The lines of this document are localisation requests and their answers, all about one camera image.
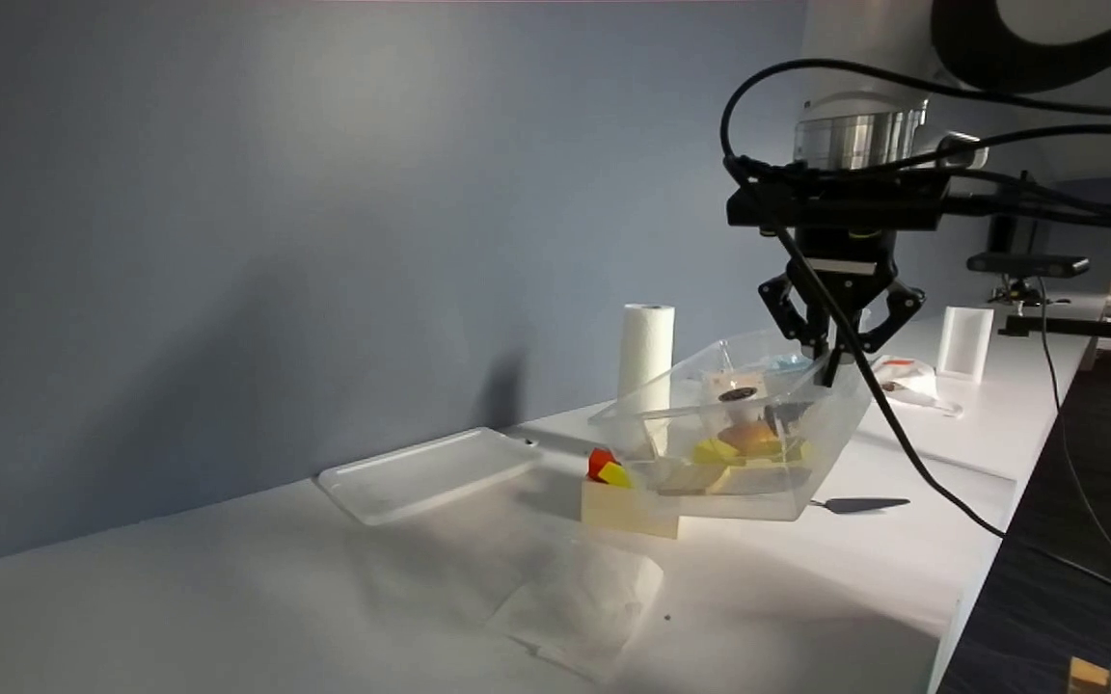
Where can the yellow toy block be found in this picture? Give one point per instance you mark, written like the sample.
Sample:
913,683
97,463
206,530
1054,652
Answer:
620,476

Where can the clear plastic storage bin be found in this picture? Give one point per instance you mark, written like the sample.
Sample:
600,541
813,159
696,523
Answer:
826,445

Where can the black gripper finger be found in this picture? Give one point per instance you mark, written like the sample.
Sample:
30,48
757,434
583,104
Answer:
885,321
796,314

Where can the white paper towel roll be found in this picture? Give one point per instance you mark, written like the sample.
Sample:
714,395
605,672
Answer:
645,354

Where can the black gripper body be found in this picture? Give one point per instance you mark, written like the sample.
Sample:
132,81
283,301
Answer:
847,257

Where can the blue bowl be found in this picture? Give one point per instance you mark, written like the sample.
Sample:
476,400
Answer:
791,365

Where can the crumpled white cloth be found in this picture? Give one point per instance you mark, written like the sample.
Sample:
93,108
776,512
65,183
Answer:
913,384

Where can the black side desk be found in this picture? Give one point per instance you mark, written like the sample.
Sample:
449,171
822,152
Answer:
1082,580

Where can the red toy block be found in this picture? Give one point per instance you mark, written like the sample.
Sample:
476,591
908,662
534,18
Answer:
600,461

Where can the translucent white cup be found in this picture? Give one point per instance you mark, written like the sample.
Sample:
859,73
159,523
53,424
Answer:
966,341

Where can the long yellow toy food piece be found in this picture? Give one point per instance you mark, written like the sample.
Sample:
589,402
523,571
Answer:
763,481

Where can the black monitor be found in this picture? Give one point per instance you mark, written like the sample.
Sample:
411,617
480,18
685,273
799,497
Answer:
1030,262

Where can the tan small box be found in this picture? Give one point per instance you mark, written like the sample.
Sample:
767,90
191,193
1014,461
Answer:
1091,677

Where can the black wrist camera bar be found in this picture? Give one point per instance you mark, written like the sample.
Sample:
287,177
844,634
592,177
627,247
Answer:
840,201

